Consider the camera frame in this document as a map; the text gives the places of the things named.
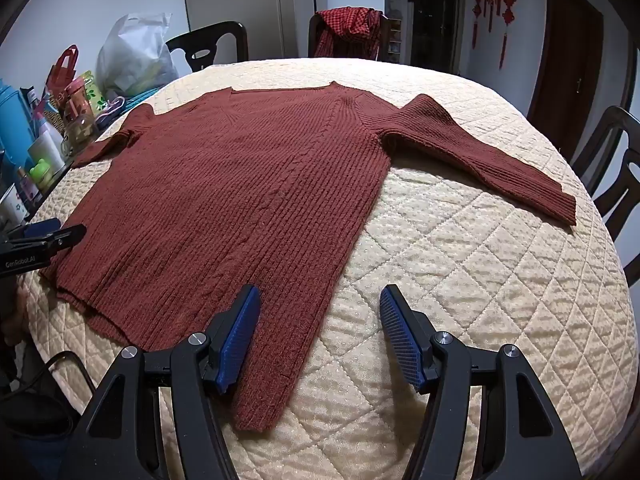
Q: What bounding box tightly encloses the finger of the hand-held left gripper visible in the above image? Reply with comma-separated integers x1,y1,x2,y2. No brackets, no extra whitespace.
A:
27,224,87,257

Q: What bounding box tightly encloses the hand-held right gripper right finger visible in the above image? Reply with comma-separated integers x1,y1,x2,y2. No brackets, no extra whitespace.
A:
379,284,583,480

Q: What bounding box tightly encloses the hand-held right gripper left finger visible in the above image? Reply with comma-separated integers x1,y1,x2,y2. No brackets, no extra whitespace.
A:
60,284,262,480

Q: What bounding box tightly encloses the rust red knit sweater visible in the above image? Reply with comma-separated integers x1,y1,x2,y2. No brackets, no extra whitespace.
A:
39,80,577,433

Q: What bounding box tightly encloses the small green toy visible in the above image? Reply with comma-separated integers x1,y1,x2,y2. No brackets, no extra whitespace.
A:
29,158,54,187

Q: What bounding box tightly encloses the beige quilted table cover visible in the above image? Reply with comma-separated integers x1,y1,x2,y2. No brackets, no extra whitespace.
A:
17,57,632,480

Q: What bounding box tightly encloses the clear glass jar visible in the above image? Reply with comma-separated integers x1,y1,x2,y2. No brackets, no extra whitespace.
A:
61,109,100,157

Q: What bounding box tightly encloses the blue plastic container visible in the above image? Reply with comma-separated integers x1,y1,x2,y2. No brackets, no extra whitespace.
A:
0,79,41,171

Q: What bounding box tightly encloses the pink lidded bottle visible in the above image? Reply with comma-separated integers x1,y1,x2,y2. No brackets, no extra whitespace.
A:
63,79,87,113

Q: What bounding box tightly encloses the green leaf print packet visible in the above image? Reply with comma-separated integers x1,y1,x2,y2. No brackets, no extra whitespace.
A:
75,71,110,117

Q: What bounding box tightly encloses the teal knit cloth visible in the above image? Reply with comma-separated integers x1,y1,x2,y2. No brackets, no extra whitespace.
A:
117,86,163,112

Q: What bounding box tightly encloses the red gift bag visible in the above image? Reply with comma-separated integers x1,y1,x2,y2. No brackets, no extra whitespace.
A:
46,44,81,106

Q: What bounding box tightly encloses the person's dark clothing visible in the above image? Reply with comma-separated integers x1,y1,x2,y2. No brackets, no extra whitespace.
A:
0,340,96,480

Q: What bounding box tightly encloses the white plastic bag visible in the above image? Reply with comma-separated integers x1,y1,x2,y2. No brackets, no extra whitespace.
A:
95,13,180,102

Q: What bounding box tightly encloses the dark wooden chair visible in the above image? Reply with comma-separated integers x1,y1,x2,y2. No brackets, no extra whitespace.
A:
165,21,250,75
570,105,640,248
308,9,393,63

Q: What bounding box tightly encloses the small storage shelf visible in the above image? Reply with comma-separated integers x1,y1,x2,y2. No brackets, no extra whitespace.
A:
386,9,405,65

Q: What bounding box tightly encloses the red checked cloth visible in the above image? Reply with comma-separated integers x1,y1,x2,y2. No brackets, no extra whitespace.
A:
314,6,383,61

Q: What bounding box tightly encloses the brown wooden door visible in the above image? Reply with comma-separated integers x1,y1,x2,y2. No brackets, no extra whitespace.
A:
526,0,605,133

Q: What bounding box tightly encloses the dark glass door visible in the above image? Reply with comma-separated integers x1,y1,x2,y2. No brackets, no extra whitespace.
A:
406,0,467,75

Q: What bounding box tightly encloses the black cable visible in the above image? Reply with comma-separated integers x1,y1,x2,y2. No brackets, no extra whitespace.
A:
37,350,97,396

